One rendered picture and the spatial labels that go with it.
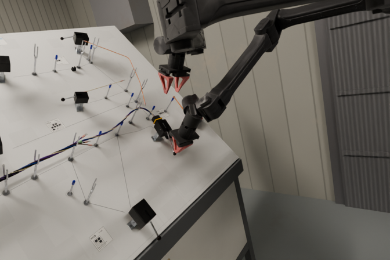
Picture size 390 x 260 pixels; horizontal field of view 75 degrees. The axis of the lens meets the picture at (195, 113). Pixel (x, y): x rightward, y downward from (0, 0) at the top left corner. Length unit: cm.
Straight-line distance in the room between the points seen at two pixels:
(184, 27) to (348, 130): 181
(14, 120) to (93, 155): 28
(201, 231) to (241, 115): 141
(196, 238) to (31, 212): 60
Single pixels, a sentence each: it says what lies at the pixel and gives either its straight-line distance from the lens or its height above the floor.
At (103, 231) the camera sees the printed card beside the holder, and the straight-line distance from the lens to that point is 87.
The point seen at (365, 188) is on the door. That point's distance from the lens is 230.
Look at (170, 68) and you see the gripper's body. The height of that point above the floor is 137.
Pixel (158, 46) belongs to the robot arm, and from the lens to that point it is 84.
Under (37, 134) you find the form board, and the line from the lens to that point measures 100.
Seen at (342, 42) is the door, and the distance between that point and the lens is 196.
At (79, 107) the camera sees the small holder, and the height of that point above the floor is 130.
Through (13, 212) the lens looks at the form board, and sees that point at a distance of 87.
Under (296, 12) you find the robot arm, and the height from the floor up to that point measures 146.
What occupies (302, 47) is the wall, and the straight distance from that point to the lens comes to 205.
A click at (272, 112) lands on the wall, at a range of 222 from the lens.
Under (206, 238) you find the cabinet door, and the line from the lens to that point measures 118.
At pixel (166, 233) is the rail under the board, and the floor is 86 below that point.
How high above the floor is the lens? 140
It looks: 13 degrees down
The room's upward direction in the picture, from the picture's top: 13 degrees counter-clockwise
